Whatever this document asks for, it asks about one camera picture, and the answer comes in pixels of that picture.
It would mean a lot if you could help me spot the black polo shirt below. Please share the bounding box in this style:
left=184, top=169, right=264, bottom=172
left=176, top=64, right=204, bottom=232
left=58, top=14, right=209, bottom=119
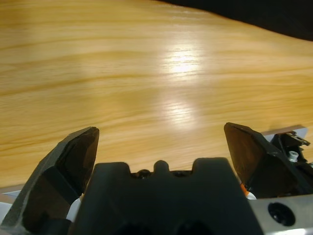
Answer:
left=161, top=0, right=313, bottom=42

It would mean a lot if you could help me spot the arm grey base plate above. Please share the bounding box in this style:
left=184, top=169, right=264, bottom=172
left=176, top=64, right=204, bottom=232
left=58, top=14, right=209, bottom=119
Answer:
left=0, top=191, right=18, bottom=221

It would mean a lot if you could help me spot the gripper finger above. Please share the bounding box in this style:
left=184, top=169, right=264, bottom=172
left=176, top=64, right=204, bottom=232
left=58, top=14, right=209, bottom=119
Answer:
left=224, top=122, right=311, bottom=199
left=0, top=126, right=100, bottom=235

